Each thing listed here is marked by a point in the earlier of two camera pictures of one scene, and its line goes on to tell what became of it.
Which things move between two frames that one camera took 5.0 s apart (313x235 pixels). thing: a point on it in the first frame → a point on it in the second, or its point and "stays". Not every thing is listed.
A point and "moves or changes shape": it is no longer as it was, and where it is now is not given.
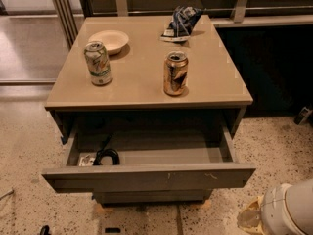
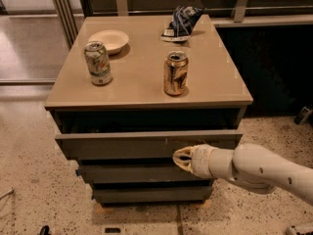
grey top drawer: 152,159 moves or changes shape
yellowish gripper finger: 249,218 → 183,158
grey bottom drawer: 152,196 stays
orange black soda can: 176,73 stays
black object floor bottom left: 45,230 stays
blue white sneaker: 182,23 stays
